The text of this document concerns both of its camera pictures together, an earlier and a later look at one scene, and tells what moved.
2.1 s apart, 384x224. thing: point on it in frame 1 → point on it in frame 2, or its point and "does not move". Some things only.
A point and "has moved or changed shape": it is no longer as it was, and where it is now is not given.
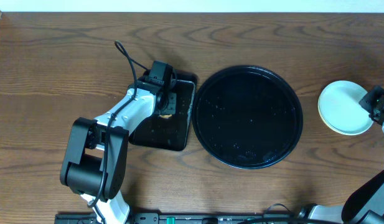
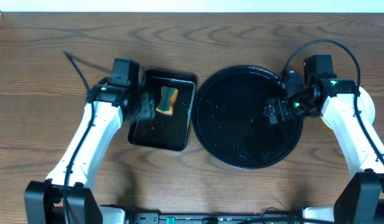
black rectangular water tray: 170,131 does not move
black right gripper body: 373,98 → 295,107
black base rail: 185,218 does not move
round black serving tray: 247,117 does not move
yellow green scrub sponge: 165,116 has moved or changed shape
